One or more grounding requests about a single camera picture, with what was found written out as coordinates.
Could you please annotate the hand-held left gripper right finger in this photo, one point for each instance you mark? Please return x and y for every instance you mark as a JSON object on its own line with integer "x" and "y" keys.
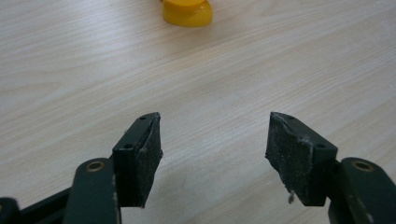
{"x": 295, "y": 161}

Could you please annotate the yellow plastic object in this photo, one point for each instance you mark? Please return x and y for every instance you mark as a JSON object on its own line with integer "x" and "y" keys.
{"x": 187, "y": 13}

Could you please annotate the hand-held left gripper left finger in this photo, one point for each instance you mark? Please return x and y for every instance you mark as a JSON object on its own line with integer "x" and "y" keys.
{"x": 137, "y": 165}

